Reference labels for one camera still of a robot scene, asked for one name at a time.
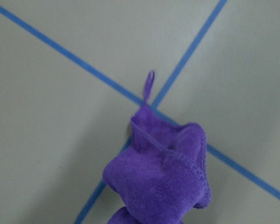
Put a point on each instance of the purple microfibre towel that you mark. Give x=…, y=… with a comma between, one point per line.
x=162, y=175

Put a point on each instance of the crossing blue tape strip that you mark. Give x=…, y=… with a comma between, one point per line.
x=160, y=96

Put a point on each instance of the long blue tape strip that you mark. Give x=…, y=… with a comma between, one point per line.
x=132, y=97

